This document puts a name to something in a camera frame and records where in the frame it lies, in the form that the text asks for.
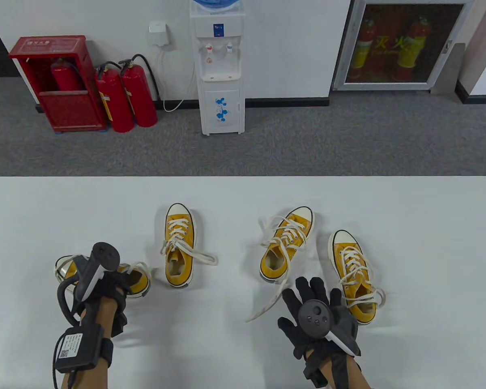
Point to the person's left hand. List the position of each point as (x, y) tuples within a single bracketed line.
[(115, 285)]

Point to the person's right hand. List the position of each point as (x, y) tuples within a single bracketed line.
[(308, 293)]

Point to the yellow shoe with white laces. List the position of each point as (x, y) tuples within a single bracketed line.
[(267, 270), (178, 279), (340, 252), (139, 283)]

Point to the person's right forearm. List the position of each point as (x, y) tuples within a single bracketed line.
[(330, 369)]

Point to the person's left forearm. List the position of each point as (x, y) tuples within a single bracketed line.
[(101, 320)]

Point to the gray tracking controller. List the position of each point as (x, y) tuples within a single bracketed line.
[(315, 316), (103, 255)]

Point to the black labelled wrist box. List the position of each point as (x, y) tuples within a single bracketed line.
[(83, 348)]

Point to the red fire extinguisher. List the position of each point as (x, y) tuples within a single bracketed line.
[(117, 105), (65, 79), (139, 97)]

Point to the red extinguisher floor cabinet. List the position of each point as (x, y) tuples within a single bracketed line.
[(69, 111)]

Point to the white water dispenser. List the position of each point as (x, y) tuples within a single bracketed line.
[(220, 73)]

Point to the red extinguisher behind glass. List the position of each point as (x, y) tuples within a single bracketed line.
[(364, 48), (413, 48)]

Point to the gray metal panel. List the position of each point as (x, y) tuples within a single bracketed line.
[(449, 73)]

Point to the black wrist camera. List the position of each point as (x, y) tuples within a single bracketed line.
[(316, 372)]

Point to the white wall box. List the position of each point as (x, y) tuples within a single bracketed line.
[(158, 34)]

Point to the glass door wall cabinet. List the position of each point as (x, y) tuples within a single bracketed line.
[(405, 44)]

